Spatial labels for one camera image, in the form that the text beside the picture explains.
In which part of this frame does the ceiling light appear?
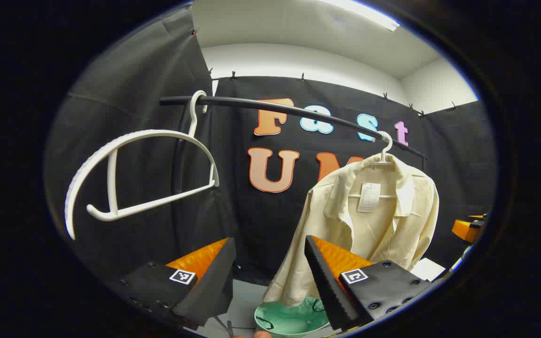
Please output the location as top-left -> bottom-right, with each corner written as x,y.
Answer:
317,0 -> 400,32

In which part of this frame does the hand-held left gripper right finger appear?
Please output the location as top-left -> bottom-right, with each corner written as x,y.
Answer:
304,235 -> 433,331

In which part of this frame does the cream shirt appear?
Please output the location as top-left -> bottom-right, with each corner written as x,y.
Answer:
263,153 -> 440,308

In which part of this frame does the black clothes rack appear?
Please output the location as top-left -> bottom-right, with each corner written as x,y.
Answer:
159,95 -> 428,198

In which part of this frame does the black backdrop cloth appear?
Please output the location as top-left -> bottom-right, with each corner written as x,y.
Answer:
45,5 -> 499,301

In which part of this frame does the green laundry hamper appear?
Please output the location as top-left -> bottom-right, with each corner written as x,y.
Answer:
254,296 -> 332,338

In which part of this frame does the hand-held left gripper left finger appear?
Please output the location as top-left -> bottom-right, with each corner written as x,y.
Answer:
112,237 -> 237,328

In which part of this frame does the white plastic hanger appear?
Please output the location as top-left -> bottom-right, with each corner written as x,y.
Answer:
348,131 -> 399,200
64,90 -> 220,241

